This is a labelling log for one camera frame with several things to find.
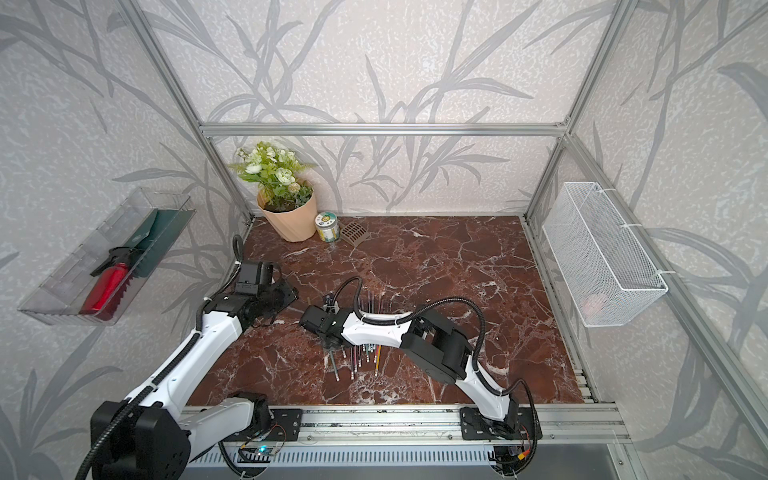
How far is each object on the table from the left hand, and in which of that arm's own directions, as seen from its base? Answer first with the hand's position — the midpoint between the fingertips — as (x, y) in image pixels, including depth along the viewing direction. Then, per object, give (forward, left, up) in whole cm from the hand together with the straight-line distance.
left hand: (296, 291), depth 84 cm
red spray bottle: (-9, +31, +21) cm, 39 cm away
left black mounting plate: (-31, -1, -12) cm, 33 cm away
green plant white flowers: (+36, +11, +14) cm, 40 cm away
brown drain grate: (+31, -12, -11) cm, 35 cm away
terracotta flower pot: (+27, +6, -2) cm, 28 cm away
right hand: (-7, -9, -13) cm, 18 cm away
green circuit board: (-36, +3, -13) cm, 38 cm away
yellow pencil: (-15, -23, -13) cm, 31 cm away
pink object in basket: (-9, -76, +9) cm, 77 cm away
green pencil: (-17, -11, -13) cm, 24 cm away
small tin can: (+30, -3, -6) cm, 31 cm away
